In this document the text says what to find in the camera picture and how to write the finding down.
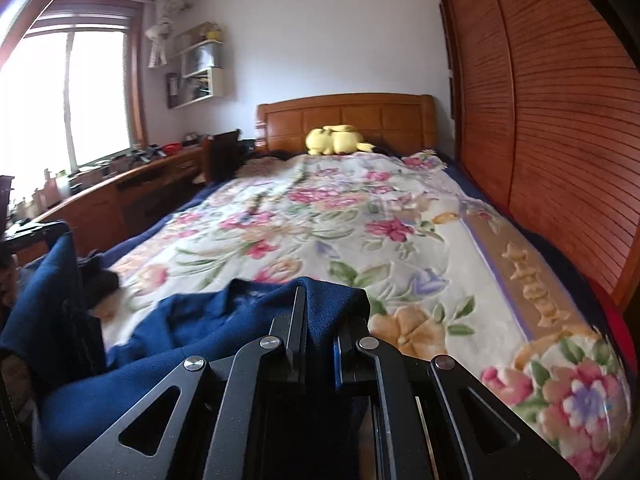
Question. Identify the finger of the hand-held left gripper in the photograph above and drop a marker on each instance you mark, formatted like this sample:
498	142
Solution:
35	235

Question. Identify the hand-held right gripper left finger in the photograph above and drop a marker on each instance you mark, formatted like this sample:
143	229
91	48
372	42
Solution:
300	330

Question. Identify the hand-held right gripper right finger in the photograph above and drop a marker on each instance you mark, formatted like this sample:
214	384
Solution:
340	365

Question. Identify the blue blazer jacket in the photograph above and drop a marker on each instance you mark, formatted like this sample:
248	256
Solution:
175	320

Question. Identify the black folded clothes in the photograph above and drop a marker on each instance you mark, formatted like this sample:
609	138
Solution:
102	282

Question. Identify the white plastic bottle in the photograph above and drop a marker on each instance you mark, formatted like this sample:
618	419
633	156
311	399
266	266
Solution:
62	187

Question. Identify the wooden desk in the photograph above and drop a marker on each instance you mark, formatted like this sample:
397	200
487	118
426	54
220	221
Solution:
95	205

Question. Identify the floral blanket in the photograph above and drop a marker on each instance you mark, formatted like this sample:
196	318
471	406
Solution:
375	235

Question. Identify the window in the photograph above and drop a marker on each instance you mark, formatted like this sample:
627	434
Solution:
65	100

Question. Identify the dark wooden chair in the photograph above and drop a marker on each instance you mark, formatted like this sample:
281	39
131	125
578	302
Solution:
222	157

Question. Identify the yellow plush toy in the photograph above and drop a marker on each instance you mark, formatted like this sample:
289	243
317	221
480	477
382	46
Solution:
332	141

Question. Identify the wooden bed headboard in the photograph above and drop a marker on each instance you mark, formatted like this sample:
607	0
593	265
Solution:
285	120

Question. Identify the tied white curtain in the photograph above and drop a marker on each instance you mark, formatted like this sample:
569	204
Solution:
162	30

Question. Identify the white shopping bag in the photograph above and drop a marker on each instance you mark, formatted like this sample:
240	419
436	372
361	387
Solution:
202	60

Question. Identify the small yellow container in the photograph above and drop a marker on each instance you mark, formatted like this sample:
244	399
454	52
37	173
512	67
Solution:
215	35

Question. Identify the red cloth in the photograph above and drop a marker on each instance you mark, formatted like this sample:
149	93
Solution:
615	310

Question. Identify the wooden louvered wardrobe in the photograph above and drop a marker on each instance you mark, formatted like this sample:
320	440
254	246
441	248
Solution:
550	110

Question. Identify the white wall shelf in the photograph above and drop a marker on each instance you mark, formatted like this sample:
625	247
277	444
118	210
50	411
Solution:
216	85

